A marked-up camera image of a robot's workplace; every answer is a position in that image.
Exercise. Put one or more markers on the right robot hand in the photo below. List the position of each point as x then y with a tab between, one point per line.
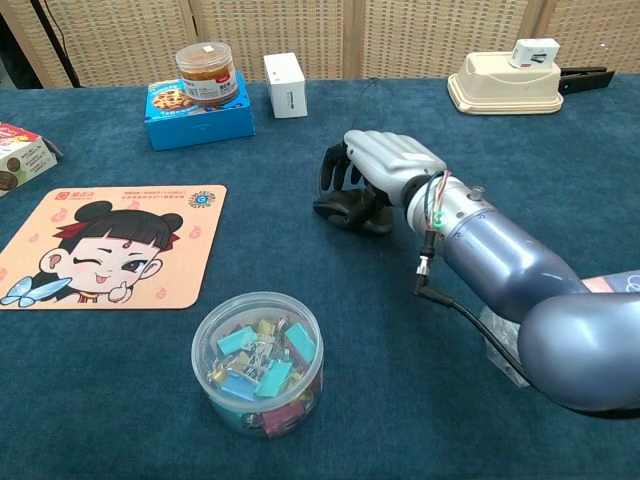
395	160

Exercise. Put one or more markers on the black computer mouse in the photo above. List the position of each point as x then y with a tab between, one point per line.
335	207

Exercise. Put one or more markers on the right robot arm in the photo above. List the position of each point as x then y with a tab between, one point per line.
510	260

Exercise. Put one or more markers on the cartoon girl mouse pad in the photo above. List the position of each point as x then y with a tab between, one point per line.
110	245

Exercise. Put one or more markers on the beige plastic lunch box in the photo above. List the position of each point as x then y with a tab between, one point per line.
495	85

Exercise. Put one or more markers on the white rectangular box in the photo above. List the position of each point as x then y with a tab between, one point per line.
286	87

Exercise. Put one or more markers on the blue felt table cover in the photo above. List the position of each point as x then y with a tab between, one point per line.
390	320

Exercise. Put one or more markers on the wicker folding screen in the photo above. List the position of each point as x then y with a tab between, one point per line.
280	35

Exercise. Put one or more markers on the small white printed box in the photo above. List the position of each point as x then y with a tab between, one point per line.
535	54

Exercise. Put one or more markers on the blue cookie box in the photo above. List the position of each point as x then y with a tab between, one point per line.
200	127

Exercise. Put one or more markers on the clear snack jar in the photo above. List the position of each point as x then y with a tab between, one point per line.
207	72

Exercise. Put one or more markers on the black clip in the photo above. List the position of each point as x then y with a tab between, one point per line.
587	79

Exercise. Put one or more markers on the pocket tissue multipack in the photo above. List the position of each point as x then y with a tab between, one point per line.
500	345

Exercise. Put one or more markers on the clear tub of binder clips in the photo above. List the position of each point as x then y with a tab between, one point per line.
257	360

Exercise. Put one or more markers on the black tripod stand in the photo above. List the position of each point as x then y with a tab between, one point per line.
52	40

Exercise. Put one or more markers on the white green snack box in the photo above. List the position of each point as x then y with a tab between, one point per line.
22	160

